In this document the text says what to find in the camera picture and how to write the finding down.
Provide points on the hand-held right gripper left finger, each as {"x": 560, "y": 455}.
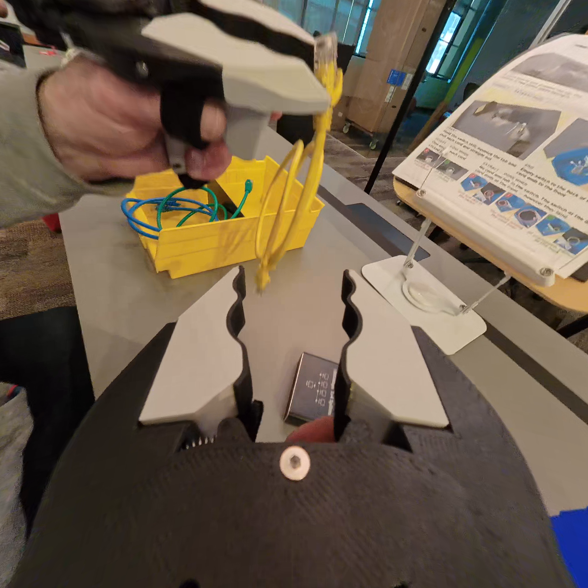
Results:
{"x": 197, "y": 367}

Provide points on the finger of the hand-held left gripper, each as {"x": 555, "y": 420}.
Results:
{"x": 266, "y": 78}
{"x": 262, "y": 13}

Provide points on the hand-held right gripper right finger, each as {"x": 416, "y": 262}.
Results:
{"x": 390, "y": 372}

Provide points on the black network switch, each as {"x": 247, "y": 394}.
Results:
{"x": 312, "y": 390}

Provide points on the yellow plastic bin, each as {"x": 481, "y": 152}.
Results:
{"x": 206, "y": 248}

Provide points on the blue plastic bin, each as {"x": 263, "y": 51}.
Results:
{"x": 572, "y": 551}

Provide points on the person's left forearm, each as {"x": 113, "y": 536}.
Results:
{"x": 23, "y": 160}

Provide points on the person's left hand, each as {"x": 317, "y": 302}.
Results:
{"x": 101, "y": 128}

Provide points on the person's right hand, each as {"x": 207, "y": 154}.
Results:
{"x": 314, "y": 429}

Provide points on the clear stand rod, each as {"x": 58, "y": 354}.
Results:
{"x": 418, "y": 243}
{"x": 484, "y": 294}

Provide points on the cardboard box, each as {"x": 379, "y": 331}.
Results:
{"x": 390, "y": 69}

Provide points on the black bin divider panel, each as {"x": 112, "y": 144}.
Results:
{"x": 225, "y": 202}

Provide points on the person's black pants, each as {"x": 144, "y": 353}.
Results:
{"x": 46, "y": 367}

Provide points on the instruction sheet on stand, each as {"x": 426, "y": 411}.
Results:
{"x": 569, "y": 298}

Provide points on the printed instruction sheet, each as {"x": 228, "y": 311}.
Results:
{"x": 505, "y": 138}

